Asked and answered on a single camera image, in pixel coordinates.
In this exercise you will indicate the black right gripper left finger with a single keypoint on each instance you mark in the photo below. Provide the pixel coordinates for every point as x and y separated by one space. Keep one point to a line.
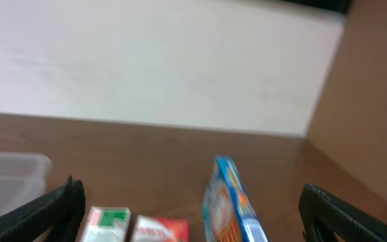
59 212

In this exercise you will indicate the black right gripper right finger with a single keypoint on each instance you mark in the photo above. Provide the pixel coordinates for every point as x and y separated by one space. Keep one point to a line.
326 218

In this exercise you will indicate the blue fever patch box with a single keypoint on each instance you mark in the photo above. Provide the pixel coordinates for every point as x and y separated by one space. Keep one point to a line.
227 210

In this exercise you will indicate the green white medicine box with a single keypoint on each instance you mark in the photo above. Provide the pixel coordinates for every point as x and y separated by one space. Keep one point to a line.
106 224

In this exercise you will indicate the clear plastic container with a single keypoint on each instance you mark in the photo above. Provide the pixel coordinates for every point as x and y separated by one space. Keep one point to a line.
22 178

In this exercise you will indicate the red white medicine box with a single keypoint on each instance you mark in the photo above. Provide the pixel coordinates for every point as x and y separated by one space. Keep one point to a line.
157 229

